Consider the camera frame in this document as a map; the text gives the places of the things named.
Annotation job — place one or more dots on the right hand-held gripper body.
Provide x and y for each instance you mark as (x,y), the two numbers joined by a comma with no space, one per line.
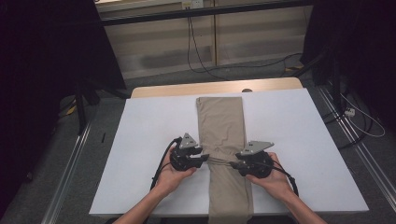
(258,165)

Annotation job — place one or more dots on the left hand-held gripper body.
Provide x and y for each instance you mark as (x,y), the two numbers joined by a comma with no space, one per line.
(182,158)

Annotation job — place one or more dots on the beige pants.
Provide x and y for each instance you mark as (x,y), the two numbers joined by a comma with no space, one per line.
(221,124)

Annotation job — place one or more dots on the person's left hand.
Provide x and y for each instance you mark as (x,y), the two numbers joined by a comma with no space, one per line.
(169,179)

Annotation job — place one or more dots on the person's right hand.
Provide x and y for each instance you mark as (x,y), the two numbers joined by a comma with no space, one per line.
(275,183)

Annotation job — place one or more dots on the white table mat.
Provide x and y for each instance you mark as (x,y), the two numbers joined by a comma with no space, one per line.
(140,124)

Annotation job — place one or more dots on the dark round table grommet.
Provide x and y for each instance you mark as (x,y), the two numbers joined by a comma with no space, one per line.
(247,90)

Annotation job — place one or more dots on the small black stick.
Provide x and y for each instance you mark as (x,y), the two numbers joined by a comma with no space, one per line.
(103,137)

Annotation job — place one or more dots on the yellow floor tape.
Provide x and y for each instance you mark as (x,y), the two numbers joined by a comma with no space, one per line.
(295,67)
(71,109)

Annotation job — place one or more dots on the white power strip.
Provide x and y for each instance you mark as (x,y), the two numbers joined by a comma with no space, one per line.
(350,112)

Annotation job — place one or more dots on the black metal stand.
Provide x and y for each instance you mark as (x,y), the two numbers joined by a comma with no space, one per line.
(335,81)
(81,105)

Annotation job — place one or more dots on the black horizontal bar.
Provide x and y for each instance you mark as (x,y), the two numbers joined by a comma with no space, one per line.
(202,12)

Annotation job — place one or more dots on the black curtain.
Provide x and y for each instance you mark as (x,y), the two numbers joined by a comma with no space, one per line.
(358,37)
(37,62)

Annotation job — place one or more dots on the aluminium floor rail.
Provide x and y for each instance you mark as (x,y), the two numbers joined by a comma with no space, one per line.
(364,155)
(67,174)

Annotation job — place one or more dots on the white wall socket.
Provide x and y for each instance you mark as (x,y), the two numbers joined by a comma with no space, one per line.
(192,3)

